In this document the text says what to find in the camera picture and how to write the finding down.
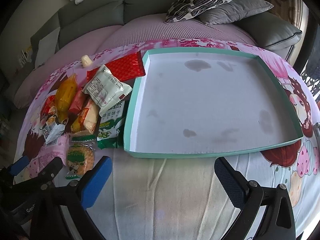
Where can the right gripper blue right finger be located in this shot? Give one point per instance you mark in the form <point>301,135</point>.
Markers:
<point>232,181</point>

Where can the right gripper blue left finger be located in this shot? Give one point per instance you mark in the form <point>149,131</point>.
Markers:
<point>93,182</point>

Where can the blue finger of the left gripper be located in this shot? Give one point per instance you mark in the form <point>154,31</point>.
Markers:
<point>19,165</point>
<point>50,171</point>

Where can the round green cookie packet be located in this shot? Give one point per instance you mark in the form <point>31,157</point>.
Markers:
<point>80,156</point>

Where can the green mung bean biscuit pack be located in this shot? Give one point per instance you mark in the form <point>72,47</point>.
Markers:
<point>110,125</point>

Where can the orange cream cracker packet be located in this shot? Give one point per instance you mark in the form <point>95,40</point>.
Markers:
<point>86,121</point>

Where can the orange bread packet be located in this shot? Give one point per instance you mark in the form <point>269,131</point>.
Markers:
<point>64,97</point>

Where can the small red box snack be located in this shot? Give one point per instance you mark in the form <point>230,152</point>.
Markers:
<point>78,102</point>

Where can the white printed snack packet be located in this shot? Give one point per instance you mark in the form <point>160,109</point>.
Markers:
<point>105,89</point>

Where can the large red patterned snack pack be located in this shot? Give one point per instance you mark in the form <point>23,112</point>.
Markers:
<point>124,69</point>

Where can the small cream jelly cup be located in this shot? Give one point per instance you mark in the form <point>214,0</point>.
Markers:
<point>86,61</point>

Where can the pink snack packet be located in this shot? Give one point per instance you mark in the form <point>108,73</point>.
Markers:
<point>56,148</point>

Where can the green white cracker packet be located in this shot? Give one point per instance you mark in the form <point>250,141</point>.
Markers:
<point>55,124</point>

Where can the red nice kiss packet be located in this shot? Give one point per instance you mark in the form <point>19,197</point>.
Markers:
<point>48,108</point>

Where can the teal shallow cardboard tray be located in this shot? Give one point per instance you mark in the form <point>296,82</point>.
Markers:
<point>206,102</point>

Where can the pale pillow on sofa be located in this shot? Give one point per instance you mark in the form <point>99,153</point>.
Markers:
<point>47,47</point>

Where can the grey cushion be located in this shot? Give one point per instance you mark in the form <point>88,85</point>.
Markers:
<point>233,11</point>

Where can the grey sofa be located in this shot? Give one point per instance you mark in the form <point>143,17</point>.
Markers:
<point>276,30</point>

